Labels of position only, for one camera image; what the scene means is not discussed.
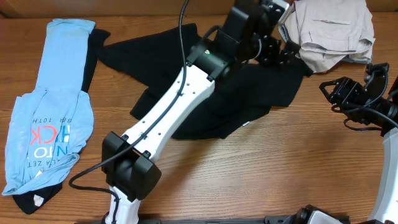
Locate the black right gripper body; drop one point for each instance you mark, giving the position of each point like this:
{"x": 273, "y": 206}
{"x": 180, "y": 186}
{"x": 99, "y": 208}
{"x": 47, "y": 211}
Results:
{"x": 347, "y": 92}

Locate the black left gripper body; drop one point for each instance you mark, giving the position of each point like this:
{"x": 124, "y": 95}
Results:
{"x": 280, "y": 51}

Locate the black t-shirt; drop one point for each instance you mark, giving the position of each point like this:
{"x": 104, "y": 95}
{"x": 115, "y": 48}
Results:
{"x": 155, "y": 60}

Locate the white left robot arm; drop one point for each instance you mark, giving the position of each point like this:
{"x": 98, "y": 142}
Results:
{"x": 128, "y": 160}

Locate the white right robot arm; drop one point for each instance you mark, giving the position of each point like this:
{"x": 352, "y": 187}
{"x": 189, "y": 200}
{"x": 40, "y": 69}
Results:
{"x": 380, "y": 114}

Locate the beige folded shirt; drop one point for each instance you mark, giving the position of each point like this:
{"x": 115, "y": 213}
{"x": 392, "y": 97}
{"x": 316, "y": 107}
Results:
{"x": 330, "y": 31}

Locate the light blue printed t-shirt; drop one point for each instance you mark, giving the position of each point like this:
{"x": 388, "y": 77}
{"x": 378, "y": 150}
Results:
{"x": 50, "y": 125}

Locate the black garment under blue shirt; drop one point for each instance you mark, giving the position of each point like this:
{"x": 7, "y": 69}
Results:
{"x": 31, "y": 201}

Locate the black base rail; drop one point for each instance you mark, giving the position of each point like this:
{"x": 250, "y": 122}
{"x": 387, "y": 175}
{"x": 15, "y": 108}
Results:
{"x": 266, "y": 220}

